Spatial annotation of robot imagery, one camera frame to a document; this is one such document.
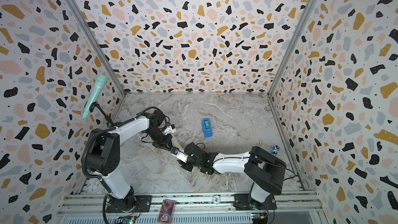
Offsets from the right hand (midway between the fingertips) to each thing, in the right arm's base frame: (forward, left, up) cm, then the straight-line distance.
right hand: (181, 157), depth 82 cm
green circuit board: (-27, +21, -6) cm, 35 cm away
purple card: (-24, +4, -4) cm, 24 cm away
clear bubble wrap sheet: (-4, +13, -6) cm, 15 cm away
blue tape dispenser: (+22, -13, -5) cm, 26 cm away
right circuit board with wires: (-24, -38, -9) cm, 46 cm away
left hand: (+5, +4, 0) cm, 7 cm away
